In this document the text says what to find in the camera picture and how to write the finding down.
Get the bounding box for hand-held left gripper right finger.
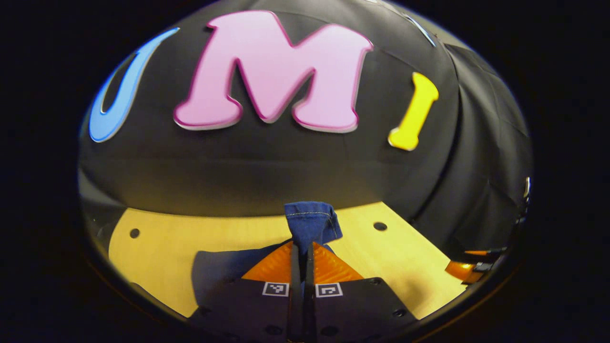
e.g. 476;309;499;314
303;242;419;343

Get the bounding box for black backdrop cloth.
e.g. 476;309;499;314
78;0;533;258

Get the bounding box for blue denim jeans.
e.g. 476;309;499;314
192;201;344;315

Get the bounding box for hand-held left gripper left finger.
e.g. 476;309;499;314
188;241;304;343

